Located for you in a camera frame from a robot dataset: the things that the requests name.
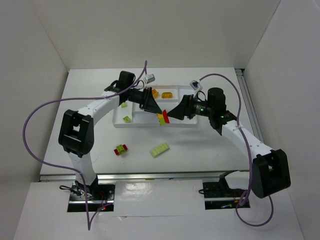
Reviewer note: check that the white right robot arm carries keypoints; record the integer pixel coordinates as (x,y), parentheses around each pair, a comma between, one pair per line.
(268,168)

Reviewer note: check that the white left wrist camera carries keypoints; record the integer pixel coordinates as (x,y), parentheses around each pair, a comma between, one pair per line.
(149,78)

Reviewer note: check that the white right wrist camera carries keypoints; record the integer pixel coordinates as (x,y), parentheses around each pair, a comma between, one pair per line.
(195,85)

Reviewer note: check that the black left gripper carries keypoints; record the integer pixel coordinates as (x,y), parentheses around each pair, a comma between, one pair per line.
(145,98)

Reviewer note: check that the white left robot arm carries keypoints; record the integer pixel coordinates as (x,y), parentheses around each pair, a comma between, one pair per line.
(76,134)

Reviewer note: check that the red green lego cluster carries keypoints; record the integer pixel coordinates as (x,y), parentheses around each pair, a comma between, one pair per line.
(120,149)

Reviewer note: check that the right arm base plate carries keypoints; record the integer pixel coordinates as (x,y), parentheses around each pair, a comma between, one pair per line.
(217,197)

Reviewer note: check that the aluminium rail right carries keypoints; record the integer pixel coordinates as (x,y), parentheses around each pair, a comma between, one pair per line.
(252,110)

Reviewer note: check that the orange yellow lego piece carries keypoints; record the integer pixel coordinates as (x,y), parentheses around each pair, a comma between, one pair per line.
(155,93)

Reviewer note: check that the long light green lego brick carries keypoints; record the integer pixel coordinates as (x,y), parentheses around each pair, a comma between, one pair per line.
(160,149)

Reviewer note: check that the orange printed lego brick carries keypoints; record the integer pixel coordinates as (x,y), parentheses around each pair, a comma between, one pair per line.
(167,95)

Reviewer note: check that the red yellow green lego stack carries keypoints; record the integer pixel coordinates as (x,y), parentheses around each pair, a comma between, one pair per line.
(163,118)

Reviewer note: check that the small light green lego brick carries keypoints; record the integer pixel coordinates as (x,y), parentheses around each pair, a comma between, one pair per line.
(127,119)

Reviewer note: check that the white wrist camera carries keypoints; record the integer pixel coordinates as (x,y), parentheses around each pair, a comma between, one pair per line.
(195,85)
(149,78)

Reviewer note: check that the white divided sorting tray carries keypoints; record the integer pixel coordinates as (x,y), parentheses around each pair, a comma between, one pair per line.
(143,119)

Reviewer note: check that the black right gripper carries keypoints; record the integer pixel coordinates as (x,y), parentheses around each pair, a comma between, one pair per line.
(187,106)

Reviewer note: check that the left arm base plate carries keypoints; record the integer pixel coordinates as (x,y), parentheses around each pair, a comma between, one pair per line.
(104,197)

